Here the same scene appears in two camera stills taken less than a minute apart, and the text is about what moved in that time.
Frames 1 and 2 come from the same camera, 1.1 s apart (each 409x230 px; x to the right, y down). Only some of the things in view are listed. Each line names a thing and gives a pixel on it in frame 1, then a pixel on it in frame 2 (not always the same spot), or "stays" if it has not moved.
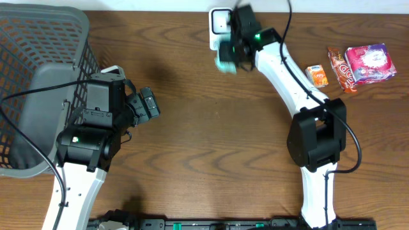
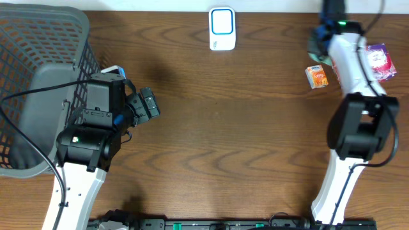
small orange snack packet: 316,74 stays
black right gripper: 225,54 to 312,46
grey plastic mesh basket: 46,55 stays
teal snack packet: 226,66 to 323,59
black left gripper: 140,107 stays
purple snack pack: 369,64 stays
